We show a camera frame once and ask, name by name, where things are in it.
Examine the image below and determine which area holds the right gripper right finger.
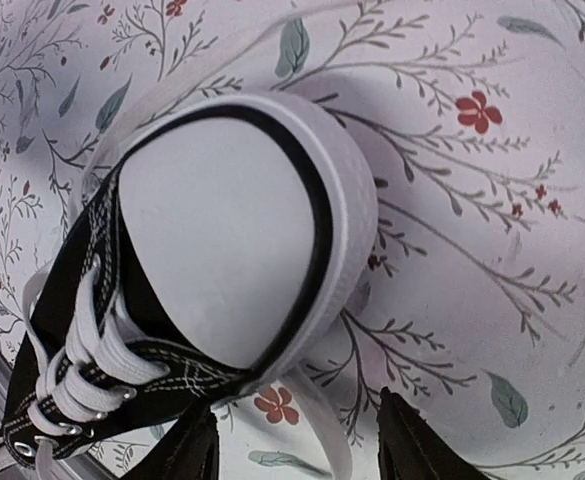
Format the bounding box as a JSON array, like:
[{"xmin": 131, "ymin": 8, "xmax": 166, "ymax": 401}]
[{"xmin": 377, "ymin": 387, "xmax": 477, "ymax": 480}]

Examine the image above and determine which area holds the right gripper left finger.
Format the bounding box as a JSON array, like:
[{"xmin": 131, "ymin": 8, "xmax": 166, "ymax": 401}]
[{"xmin": 159, "ymin": 406, "xmax": 220, "ymax": 480}]

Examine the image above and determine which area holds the black canvas sneaker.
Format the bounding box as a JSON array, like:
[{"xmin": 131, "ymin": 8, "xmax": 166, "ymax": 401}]
[{"xmin": 0, "ymin": 93, "xmax": 378, "ymax": 479}]

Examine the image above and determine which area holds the floral patterned table mat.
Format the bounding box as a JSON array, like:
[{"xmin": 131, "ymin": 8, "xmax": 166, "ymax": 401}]
[{"xmin": 0, "ymin": 1, "xmax": 585, "ymax": 479}]

